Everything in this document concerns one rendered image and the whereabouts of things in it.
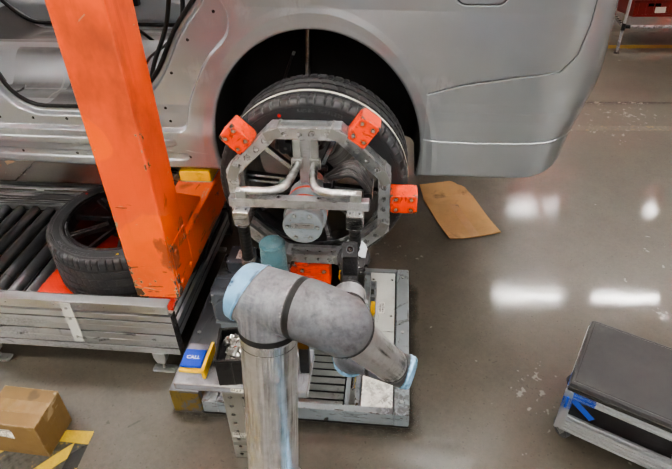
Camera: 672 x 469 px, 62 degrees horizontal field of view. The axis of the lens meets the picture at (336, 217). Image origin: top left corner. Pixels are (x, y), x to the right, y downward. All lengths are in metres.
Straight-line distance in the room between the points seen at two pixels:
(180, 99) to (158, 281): 0.70
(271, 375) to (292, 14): 1.28
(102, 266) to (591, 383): 1.84
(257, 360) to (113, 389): 1.54
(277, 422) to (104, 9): 1.08
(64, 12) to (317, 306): 1.05
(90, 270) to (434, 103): 1.48
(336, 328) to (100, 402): 1.69
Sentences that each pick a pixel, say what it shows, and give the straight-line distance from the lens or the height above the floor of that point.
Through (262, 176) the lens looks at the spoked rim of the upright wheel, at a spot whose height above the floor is 0.88.
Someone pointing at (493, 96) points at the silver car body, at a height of 1.08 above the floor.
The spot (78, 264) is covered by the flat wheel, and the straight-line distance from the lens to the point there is 2.44.
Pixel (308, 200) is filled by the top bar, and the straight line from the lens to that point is 1.64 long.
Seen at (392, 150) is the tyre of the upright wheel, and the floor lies 1.01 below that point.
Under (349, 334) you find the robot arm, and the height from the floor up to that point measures 1.16.
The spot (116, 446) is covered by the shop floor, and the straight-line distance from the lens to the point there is 2.40.
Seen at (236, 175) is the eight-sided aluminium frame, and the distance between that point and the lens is 1.86.
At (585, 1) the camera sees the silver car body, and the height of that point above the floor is 1.40.
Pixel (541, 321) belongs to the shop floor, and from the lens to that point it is 2.75.
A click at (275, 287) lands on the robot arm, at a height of 1.22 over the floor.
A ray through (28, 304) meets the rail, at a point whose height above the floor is 0.36.
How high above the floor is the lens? 1.89
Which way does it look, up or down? 35 degrees down
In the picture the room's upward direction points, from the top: 2 degrees counter-clockwise
